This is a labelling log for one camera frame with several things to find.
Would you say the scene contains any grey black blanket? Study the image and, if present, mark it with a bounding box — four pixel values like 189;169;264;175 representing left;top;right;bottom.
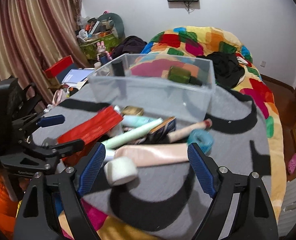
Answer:
32;82;273;240

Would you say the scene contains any white bandage roll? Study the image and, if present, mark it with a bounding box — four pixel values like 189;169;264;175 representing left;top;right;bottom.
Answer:
104;157;138;187

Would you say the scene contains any red box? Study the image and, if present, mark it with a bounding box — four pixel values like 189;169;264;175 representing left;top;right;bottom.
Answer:
45;55;73;79

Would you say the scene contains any blue card box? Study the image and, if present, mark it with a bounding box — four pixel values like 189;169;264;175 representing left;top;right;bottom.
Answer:
147;116;176;143

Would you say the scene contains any green glass jar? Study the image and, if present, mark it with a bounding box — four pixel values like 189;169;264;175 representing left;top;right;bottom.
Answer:
167;66;203;86

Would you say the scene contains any red pouch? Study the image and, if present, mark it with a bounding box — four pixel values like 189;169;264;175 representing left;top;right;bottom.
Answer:
57;106;123;166

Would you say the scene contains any pink rabbit toy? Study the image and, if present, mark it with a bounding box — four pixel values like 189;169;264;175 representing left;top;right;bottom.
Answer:
96;41;112;66

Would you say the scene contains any light teal bottle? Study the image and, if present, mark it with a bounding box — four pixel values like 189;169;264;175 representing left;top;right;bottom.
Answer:
121;115;156;128

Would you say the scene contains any clear plastic storage box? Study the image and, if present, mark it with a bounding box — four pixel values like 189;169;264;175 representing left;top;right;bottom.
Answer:
88;53;216;123

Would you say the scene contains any pink striped curtain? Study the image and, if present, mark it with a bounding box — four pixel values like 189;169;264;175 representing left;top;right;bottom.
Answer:
0;0;89;104

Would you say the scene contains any pink slipper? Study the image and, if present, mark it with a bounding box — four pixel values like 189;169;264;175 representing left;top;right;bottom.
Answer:
287;153;296;175

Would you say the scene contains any gold tin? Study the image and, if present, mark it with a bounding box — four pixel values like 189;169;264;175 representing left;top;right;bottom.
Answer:
121;106;144;116

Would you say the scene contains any teal tape roll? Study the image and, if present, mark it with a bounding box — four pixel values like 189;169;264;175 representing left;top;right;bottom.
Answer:
187;129;214;154

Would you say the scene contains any pink red-capped tube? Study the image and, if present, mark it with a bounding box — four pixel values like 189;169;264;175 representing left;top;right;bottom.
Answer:
167;119;213;143

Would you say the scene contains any dark purple clothing pile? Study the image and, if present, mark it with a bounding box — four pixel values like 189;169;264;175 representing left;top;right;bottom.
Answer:
111;36;147;59

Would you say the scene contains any grey neck pillow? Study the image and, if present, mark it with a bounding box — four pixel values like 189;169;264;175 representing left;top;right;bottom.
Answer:
98;12;125;38

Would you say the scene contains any mint green tube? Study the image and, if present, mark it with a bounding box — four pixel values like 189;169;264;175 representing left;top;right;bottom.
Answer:
102;118;163;149

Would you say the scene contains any green storage basket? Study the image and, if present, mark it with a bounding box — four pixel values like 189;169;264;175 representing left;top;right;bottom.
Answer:
79;31;123;60

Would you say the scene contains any large pink cosmetic tube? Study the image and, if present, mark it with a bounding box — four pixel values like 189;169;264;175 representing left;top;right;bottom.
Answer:
114;143;188;167

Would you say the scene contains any white notebook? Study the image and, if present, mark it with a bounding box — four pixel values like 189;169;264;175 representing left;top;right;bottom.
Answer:
62;69;95;83

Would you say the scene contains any black clothing on bed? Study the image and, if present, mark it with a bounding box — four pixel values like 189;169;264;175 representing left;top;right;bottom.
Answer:
203;51;245;88

